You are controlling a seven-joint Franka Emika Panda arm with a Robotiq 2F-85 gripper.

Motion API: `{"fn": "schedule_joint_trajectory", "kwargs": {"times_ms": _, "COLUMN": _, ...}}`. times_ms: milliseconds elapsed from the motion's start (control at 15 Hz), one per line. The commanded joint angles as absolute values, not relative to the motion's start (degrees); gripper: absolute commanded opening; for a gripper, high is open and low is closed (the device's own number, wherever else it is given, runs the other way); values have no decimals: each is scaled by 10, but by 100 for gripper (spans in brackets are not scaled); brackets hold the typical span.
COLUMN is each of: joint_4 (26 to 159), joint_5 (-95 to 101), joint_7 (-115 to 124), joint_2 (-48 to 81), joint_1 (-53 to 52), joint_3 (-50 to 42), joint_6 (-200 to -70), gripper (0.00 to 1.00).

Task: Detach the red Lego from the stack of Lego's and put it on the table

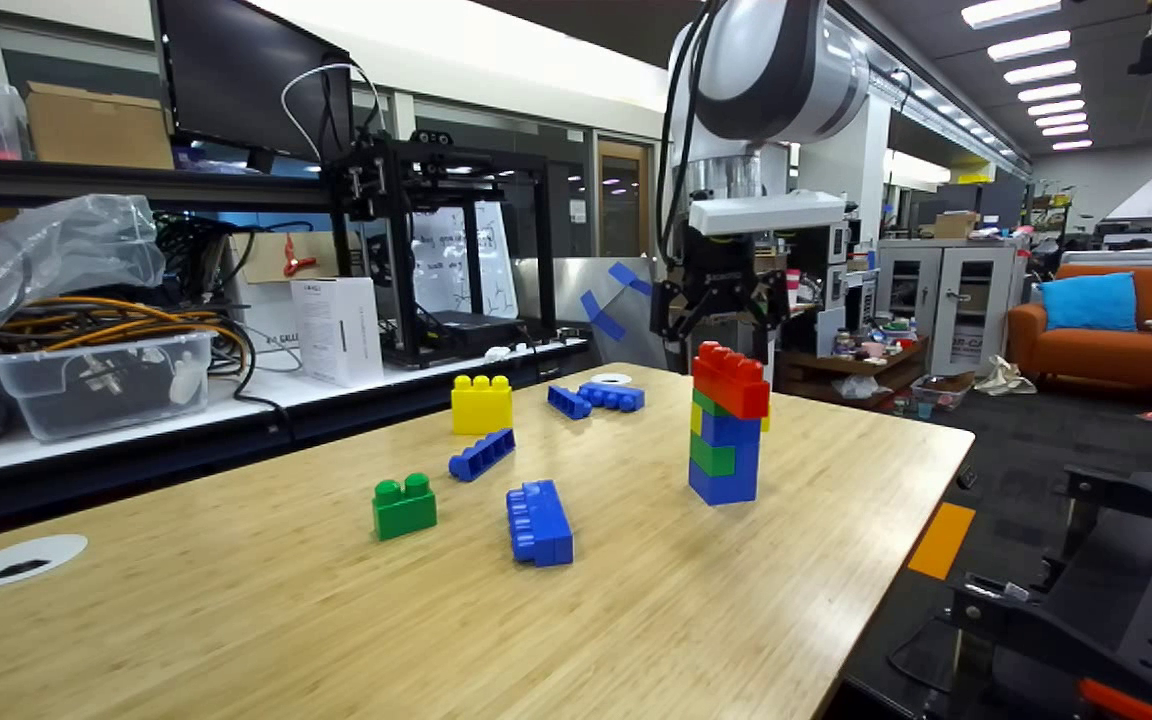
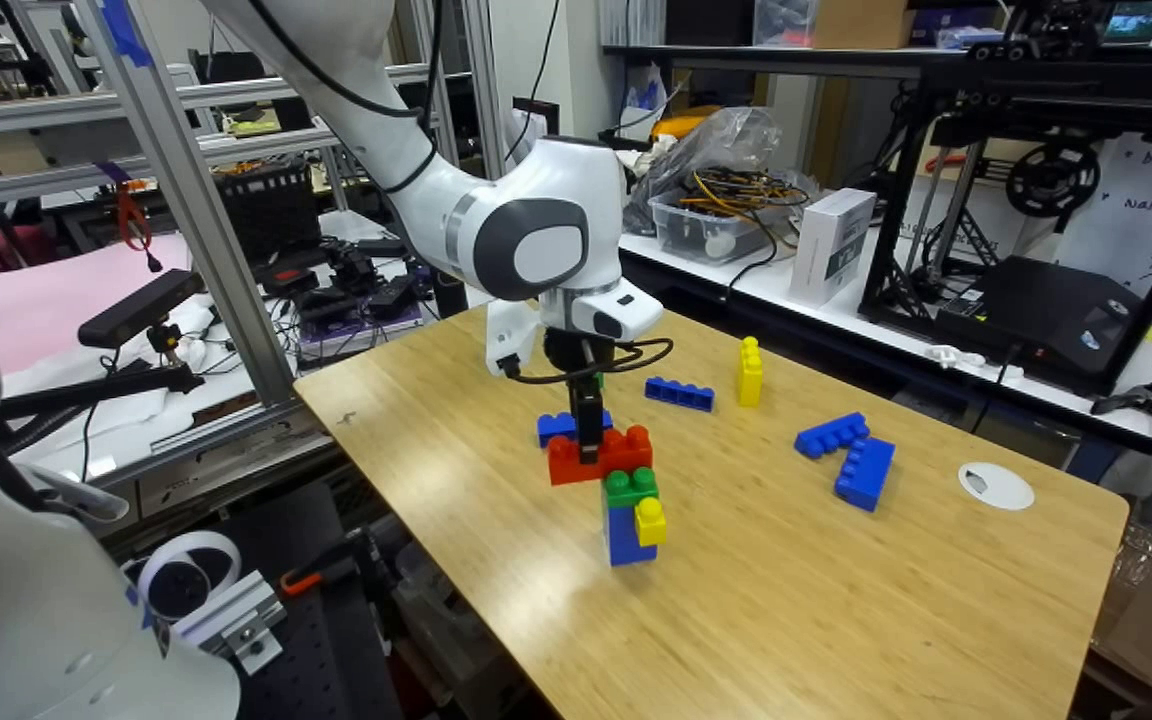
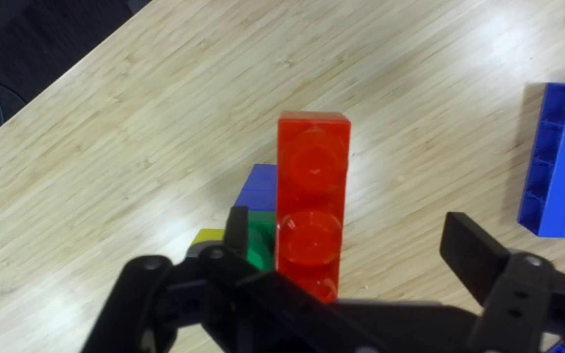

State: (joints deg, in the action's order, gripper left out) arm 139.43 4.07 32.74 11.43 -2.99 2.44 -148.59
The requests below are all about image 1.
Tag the white counter shelf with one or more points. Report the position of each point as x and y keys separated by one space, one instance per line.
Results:
x=269 y=401

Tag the blue tape cross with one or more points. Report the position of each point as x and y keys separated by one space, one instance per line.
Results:
x=619 y=303

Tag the tall yellow Lego brick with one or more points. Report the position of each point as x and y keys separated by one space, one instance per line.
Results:
x=482 y=404

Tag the small yellow Lego brick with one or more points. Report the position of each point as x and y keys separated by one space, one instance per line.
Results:
x=698 y=416

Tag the white cardboard box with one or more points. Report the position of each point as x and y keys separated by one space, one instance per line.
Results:
x=337 y=328

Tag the white table grommet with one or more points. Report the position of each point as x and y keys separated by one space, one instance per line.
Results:
x=22 y=560

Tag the green Lego brick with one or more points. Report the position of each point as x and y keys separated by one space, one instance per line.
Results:
x=713 y=462
x=405 y=511

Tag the black frame 3D printer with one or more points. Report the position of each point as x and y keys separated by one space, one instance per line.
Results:
x=449 y=252

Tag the brown cardboard box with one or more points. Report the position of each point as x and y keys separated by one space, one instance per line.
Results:
x=98 y=124

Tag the clear plastic storage bin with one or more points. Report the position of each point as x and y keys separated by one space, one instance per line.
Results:
x=103 y=385

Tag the orange floor tape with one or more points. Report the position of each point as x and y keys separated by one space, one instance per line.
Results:
x=941 y=542

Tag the blue cushion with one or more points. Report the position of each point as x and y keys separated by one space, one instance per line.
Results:
x=1088 y=303

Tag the black monitor screen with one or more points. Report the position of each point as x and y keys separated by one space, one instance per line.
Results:
x=251 y=73

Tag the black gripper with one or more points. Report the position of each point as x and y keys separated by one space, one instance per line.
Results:
x=731 y=272

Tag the wide blue Lego brick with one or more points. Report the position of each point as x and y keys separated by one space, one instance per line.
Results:
x=614 y=398
x=537 y=525

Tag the orange sofa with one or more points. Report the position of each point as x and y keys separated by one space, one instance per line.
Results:
x=1116 y=355

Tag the red Lego brick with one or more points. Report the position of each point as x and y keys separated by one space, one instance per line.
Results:
x=733 y=380

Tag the black stand with red clamps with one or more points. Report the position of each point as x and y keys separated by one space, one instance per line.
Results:
x=1099 y=601

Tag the narrow blue Lego brick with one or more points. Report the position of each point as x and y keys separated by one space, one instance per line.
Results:
x=568 y=401
x=482 y=452

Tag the dark upper shelf board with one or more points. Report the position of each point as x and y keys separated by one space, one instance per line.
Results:
x=111 y=181

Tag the white glass door cabinet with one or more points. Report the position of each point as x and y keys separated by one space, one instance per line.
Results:
x=945 y=304

